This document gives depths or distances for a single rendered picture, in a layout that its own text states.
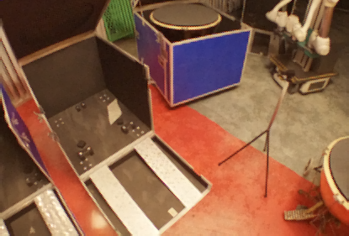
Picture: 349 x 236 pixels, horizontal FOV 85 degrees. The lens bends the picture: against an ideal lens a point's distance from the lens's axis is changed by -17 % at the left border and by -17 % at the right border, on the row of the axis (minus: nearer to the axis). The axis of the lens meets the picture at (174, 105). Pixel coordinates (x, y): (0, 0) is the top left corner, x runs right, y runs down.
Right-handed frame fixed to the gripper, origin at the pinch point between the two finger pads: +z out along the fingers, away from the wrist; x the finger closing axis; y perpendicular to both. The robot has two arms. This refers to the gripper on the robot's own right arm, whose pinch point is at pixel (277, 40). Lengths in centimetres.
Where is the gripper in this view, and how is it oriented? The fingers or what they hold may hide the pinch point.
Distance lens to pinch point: 325.0
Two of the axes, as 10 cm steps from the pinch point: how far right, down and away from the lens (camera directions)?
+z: 0.0, 7.4, 6.8
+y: 9.7, -1.7, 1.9
